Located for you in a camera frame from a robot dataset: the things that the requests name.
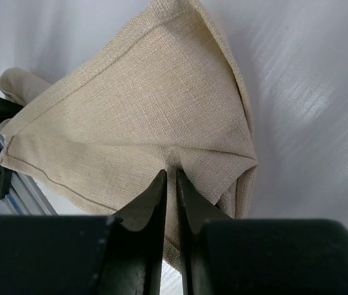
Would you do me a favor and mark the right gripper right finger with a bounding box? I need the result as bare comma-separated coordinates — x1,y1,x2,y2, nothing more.
176,170,348,294

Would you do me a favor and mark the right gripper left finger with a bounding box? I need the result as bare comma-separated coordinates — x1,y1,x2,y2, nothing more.
0,170,167,294

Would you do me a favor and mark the beige cloth napkin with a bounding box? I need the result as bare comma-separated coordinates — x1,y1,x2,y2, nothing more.
0,1,258,269

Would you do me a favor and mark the front aluminium rail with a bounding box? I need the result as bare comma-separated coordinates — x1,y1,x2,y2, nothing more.
0,136,56,216

